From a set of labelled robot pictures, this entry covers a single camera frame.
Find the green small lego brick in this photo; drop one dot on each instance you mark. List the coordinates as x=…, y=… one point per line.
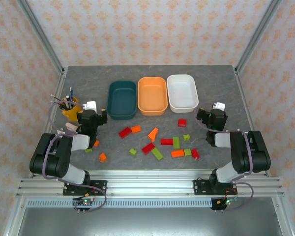
x=186, y=137
x=88, y=150
x=187, y=152
x=133, y=151

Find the orange wedge lego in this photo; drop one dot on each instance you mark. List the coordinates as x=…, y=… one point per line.
x=153, y=135

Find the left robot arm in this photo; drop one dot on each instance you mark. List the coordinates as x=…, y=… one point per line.
x=51, y=157

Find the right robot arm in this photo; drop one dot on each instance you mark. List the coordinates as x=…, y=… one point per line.
x=250, y=157

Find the pink stapler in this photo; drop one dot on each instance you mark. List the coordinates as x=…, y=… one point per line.
x=71, y=126

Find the yellow pen cup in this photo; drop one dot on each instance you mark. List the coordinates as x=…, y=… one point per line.
x=70, y=113

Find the teal plastic container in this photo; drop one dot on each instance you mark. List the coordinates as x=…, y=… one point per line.
x=121, y=100

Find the red long lego brick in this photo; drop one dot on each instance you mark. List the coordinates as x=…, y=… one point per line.
x=125, y=132
x=148, y=148

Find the white pen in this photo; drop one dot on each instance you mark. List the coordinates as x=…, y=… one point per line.
x=67, y=102

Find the white plastic container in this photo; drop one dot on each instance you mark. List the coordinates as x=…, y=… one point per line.
x=182, y=93

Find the white eraser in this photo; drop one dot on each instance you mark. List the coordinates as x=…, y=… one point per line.
x=61, y=132

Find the blue pen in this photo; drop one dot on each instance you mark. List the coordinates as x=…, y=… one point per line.
x=71, y=93

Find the green long lego brick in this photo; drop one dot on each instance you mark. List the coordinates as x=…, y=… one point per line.
x=157, y=154
x=176, y=142

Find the black pencil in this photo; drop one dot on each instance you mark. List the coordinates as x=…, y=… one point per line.
x=56, y=102
x=57, y=98

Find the orange plastic container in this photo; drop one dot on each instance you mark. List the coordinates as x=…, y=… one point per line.
x=152, y=96

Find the small circuit board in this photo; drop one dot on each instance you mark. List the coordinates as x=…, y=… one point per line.
x=227, y=202
x=84, y=202

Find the grey metal sheet panel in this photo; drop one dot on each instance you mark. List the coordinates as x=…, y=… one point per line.
x=147, y=222

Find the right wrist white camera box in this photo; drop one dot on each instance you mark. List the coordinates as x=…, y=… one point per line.
x=218, y=105

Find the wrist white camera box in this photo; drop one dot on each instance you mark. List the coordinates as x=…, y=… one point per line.
x=92, y=106
x=218, y=105

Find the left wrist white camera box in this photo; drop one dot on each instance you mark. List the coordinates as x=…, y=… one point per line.
x=92, y=106

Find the aluminium side rail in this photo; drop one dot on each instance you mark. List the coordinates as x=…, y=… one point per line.
x=245, y=108
x=54, y=108

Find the wide aluminium base rail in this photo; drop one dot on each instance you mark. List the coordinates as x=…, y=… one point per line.
x=150, y=183

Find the aluminium frame post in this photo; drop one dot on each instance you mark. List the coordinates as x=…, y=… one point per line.
x=40, y=37
x=258, y=37

